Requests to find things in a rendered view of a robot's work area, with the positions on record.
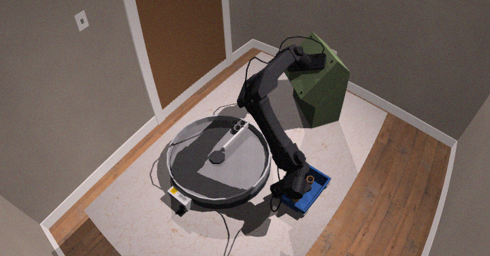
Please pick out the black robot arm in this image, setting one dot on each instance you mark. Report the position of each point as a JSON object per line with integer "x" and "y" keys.
{"x": 290, "y": 158}

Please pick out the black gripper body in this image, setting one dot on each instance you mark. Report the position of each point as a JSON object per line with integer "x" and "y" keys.
{"x": 307, "y": 188}

